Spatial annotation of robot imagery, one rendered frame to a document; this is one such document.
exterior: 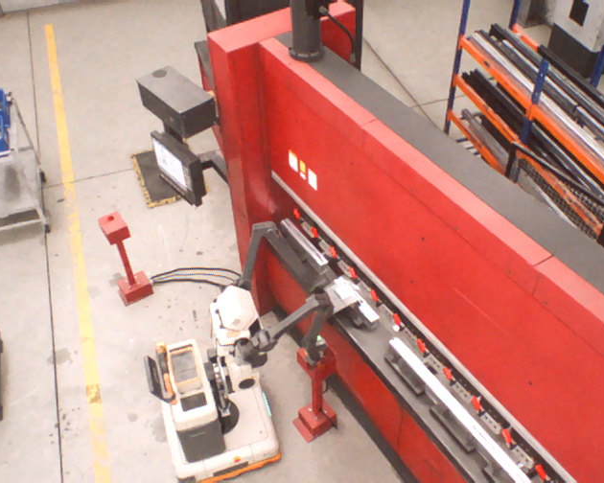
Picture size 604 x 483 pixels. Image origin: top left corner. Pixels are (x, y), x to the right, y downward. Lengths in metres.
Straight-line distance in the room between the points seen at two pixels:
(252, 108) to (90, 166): 3.29
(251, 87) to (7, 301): 2.99
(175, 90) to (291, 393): 2.23
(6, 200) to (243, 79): 3.10
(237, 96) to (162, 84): 0.55
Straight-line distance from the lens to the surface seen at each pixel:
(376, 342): 3.94
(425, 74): 7.95
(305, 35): 3.49
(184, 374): 3.86
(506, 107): 5.42
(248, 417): 4.38
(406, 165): 2.85
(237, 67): 3.75
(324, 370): 3.98
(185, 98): 4.00
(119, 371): 5.10
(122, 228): 4.93
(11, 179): 6.51
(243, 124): 3.94
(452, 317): 3.13
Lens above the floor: 4.06
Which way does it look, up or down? 45 degrees down
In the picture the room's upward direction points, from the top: 3 degrees counter-clockwise
